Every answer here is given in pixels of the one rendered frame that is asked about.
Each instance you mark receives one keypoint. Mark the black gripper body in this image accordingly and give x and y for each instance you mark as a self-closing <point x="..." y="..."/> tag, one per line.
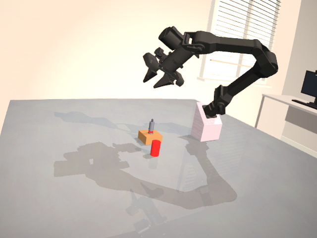
<point x="168" y="66"/>

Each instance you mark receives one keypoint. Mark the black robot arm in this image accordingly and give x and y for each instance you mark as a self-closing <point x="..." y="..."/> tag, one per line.
<point x="207" y="43"/>

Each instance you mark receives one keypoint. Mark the red cylinder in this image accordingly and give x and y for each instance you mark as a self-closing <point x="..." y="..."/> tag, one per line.
<point x="155" y="148"/>

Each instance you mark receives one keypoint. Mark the orange square block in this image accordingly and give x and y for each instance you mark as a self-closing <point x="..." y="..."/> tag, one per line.
<point x="147" y="138"/>

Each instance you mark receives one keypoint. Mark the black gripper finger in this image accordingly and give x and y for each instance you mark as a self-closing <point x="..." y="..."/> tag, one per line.
<point x="149" y="75"/>
<point x="163" y="81"/>

